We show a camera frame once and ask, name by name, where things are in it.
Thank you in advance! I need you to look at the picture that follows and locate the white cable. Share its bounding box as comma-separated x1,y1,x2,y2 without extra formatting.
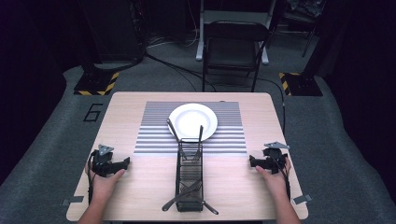
186,0,201,48

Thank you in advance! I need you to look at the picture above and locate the black floor cable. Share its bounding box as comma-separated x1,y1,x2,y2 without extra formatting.
144,50,218,92
258,77,287,135

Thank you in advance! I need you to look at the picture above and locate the white plate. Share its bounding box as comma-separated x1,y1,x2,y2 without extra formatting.
167,103,219,144

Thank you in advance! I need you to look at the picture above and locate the grey tape strip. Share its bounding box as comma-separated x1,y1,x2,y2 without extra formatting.
292,194,313,205
61,195,85,207

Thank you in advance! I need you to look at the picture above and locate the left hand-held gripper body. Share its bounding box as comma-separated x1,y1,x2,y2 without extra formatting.
90,144,124,178

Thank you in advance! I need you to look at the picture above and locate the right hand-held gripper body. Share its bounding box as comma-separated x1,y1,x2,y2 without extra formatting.
259,141,290,175

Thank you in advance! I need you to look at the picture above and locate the right hand-held gripper cable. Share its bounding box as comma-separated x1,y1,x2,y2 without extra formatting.
270,152,292,200

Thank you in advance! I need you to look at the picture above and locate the person's right hand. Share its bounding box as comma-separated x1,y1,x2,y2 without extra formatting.
255,158,292,200

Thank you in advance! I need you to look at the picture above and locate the left hand-held gripper cable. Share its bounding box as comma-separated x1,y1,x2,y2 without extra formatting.
88,150,96,204

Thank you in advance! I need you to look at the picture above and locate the silver metal utensil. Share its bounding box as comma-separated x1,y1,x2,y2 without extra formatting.
161,180,204,212
194,124,205,161
178,183,219,216

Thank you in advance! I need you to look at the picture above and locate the black wire cutlery rack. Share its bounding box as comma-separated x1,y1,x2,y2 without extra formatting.
175,137,205,213

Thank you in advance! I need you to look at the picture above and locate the black folding chair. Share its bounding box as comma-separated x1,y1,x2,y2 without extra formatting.
202,20,271,93

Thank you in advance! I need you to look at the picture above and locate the person's left hand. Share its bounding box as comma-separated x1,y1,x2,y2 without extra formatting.
84,165,126,202

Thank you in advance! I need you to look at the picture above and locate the hand-held gripper cable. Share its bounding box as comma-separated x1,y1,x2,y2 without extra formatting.
88,150,96,204
270,152,292,200

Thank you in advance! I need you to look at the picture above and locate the striped placemat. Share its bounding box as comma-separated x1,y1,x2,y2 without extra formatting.
134,101,248,156

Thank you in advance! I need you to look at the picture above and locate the metal utensil handle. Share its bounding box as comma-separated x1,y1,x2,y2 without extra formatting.
166,118,185,158

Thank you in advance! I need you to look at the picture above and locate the black stand base striped tape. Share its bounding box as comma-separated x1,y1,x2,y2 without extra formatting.
278,72,324,97
73,62,120,96

